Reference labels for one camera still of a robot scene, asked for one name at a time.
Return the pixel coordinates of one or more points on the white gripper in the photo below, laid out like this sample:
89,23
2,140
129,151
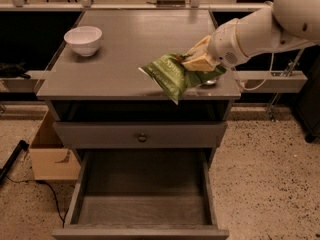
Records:
224,45

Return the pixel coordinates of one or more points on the green jalapeno chip bag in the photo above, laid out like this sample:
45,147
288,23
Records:
173,78

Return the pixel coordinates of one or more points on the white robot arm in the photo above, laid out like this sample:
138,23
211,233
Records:
281,26

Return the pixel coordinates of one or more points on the grey wooden drawer cabinet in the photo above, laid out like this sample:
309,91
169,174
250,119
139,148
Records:
190,109

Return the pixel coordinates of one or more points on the open grey middle drawer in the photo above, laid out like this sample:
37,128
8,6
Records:
145,194

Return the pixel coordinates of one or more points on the closed grey top drawer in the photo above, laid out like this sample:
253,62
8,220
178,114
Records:
88,135

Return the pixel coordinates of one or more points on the blue pepsi soda can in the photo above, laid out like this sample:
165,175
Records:
211,82

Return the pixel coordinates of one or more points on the white ceramic bowl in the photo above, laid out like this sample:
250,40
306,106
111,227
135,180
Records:
84,40

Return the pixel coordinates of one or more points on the cardboard box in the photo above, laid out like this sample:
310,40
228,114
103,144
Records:
51,160

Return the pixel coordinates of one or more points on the black bar on floor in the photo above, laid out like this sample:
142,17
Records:
21,146

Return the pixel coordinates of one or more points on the grey metal rail frame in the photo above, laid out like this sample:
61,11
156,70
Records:
273,80

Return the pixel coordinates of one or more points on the black object on rail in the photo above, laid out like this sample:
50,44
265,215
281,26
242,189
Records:
13,71

